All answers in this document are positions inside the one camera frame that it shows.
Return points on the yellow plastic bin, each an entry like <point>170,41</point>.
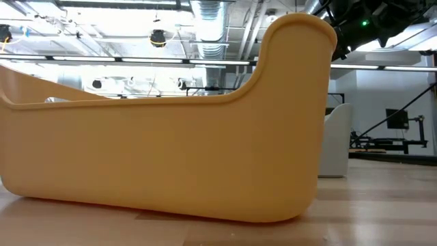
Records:
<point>170,153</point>

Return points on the white plastic bin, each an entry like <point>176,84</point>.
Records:
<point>336,143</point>

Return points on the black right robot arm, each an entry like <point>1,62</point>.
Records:
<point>355,30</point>

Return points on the black hanging ceiling device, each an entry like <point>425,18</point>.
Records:
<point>157,37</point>
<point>4,33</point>

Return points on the black round ceiling spotlight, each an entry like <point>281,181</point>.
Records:
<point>97,84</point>

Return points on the black desk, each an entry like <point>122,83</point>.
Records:
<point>382,140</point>

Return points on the black monitor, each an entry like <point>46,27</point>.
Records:
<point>397,119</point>

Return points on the black monitor stand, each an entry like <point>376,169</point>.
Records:
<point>422,130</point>

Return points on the black diagonal rod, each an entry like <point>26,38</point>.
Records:
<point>421,95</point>

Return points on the silver spiral ceiling duct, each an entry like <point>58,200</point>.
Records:
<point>210,27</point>

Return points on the silver smooth ceiling duct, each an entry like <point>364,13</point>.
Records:
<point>312,5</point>

